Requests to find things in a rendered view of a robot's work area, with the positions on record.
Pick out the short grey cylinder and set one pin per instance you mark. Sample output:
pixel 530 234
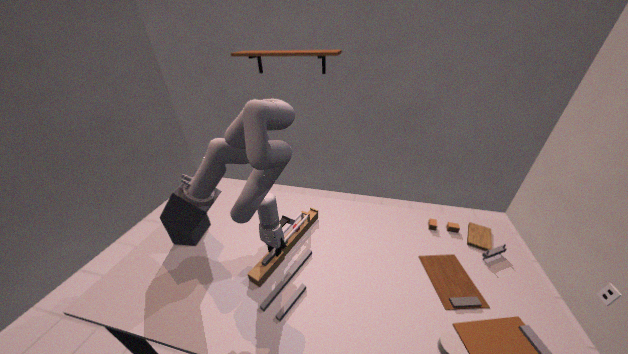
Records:
pixel 449 343

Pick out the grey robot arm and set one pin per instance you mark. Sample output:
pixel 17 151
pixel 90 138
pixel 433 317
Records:
pixel 245 141

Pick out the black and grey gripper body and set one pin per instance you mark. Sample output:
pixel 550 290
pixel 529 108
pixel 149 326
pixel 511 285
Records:
pixel 271 237

